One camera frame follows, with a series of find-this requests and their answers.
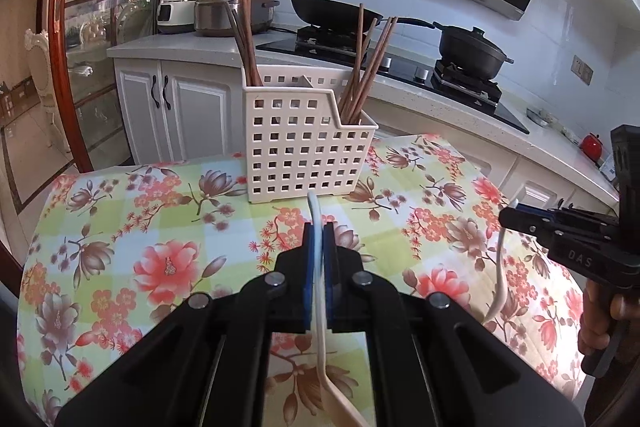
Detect black wok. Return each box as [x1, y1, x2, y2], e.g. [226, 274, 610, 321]
[291, 0, 436, 32]

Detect white ornate chair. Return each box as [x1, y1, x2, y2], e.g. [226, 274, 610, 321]
[25, 28, 71, 152]

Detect white ceramic spoon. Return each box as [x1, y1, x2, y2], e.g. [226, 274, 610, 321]
[482, 196, 523, 325]
[307, 192, 371, 427]

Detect cardboard boxes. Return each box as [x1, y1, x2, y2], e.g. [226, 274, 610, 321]
[0, 77, 36, 118]

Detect wall switch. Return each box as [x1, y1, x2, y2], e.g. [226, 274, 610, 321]
[571, 55, 594, 85]

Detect person's right hand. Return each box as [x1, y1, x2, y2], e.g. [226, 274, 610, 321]
[579, 282, 626, 355]

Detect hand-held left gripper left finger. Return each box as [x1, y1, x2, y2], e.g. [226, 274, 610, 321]
[54, 222, 315, 427]

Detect red wooden door frame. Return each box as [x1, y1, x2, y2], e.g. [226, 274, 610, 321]
[50, 0, 208, 172]

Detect white perforated plastic basket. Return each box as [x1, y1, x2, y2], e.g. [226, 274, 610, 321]
[242, 66, 378, 204]

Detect white pressure cooker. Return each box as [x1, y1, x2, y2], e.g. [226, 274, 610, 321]
[156, 0, 213, 35]

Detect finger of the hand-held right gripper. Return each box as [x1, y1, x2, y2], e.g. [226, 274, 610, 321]
[499, 208, 558, 242]
[512, 203, 571, 221]

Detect glass sliding door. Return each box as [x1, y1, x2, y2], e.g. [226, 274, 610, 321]
[62, 0, 201, 162]

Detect silver rice cooker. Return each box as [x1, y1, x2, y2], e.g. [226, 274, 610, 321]
[194, 0, 280, 38]

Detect grey kitchen countertop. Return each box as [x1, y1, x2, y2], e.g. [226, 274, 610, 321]
[106, 29, 621, 205]

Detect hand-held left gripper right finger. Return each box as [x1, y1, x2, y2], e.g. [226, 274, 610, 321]
[322, 223, 586, 427]

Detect black lidded pot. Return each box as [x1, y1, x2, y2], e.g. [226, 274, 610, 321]
[433, 23, 515, 78]

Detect small red kettle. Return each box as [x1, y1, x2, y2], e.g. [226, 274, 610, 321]
[580, 133, 603, 162]

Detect floral tablecloth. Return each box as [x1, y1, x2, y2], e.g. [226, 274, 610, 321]
[15, 134, 596, 427]

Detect black gas stove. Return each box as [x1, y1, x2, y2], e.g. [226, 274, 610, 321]
[257, 26, 531, 135]

